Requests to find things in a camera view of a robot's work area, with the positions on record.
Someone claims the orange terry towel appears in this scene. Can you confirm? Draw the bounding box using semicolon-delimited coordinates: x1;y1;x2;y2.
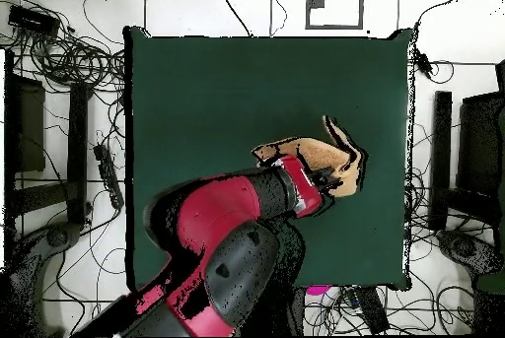
251;113;370;200

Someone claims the magenta round object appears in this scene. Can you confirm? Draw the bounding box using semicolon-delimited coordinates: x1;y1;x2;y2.
305;284;333;297

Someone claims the black upright bar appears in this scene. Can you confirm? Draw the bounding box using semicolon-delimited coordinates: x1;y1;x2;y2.
428;90;454;232
66;82;90;225

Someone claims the black power strip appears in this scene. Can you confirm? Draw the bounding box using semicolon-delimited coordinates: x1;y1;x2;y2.
93;143;125;211
351;285;392;335

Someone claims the grey stand foot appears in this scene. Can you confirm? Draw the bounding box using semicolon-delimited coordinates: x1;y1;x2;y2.
435;229;504;276
7;222;84;337

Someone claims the dark green tablecloth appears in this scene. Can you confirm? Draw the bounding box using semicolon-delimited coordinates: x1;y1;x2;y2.
122;25;415;293

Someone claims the black power adapter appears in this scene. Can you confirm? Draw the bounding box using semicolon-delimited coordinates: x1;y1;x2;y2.
413;47;434;81

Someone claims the dark cabinet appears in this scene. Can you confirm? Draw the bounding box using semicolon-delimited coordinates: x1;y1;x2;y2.
455;91;505;197

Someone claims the dark brown box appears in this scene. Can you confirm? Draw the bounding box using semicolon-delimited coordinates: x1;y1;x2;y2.
14;74;47;173

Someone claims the black electronics box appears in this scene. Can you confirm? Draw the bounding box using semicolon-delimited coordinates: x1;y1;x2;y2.
7;4;61;37

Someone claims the tangled black cable bundle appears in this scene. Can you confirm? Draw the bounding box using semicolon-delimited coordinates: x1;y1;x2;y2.
0;0;127;95

